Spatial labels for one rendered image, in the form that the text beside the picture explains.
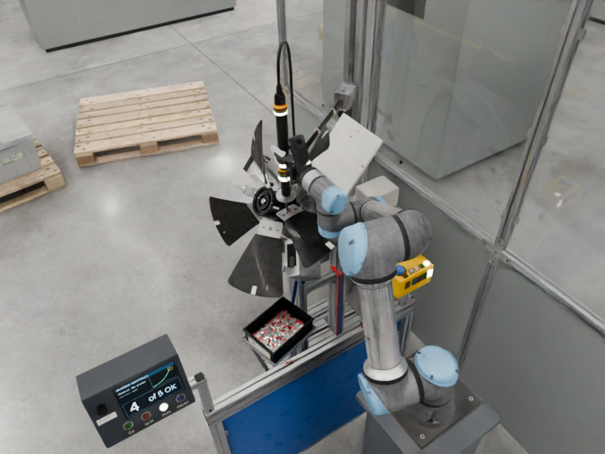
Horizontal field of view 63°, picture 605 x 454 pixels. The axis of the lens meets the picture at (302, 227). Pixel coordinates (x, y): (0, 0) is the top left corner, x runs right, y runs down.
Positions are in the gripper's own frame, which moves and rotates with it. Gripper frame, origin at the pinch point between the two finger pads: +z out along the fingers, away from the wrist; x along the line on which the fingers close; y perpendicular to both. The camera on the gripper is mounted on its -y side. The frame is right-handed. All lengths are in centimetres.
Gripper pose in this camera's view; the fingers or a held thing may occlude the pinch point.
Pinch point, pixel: (279, 143)
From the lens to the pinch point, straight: 169.4
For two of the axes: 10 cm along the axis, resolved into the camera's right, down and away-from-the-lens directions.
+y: 0.2, 7.3, 6.8
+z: -5.3, -5.7, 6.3
